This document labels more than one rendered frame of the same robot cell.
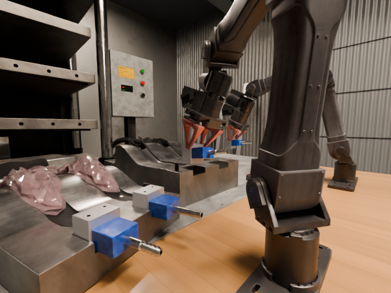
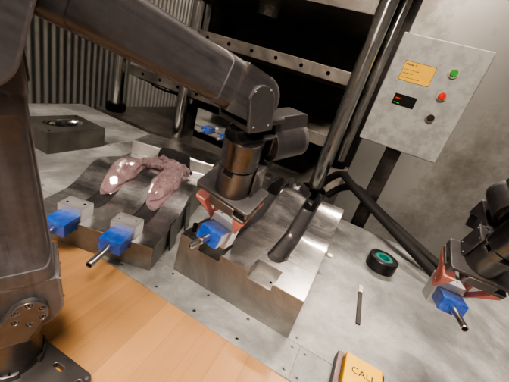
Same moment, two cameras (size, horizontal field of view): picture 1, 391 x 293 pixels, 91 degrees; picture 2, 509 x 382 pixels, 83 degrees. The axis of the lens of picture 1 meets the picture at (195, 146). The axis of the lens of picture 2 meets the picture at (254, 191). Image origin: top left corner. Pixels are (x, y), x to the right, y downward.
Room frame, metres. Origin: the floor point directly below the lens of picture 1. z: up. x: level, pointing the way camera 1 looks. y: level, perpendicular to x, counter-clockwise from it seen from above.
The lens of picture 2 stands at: (0.35, -0.43, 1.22)
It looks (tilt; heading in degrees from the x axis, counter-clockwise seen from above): 23 degrees down; 63
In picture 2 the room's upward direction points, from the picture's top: 17 degrees clockwise
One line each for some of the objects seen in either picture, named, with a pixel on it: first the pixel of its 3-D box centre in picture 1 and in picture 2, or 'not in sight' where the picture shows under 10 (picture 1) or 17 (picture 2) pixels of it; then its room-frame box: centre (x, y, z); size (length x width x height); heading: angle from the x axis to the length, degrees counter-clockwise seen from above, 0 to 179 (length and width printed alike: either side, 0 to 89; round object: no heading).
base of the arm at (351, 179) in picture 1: (344, 172); not in sight; (0.67, -0.54, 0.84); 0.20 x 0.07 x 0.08; 137
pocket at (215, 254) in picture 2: (193, 174); (214, 252); (0.52, 0.01, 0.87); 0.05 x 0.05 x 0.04; 45
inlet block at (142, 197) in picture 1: (169, 207); (112, 243); (0.33, 0.05, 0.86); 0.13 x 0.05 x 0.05; 62
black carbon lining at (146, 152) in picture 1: (163, 149); (280, 209); (0.70, 0.12, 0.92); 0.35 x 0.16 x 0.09; 45
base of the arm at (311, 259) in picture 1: (290, 250); (10, 339); (0.24, -0.12, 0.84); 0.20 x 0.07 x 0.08; 137
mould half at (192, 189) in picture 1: (163, 161); (279, 225); (0.72, 0.12, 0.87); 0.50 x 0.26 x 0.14; 45
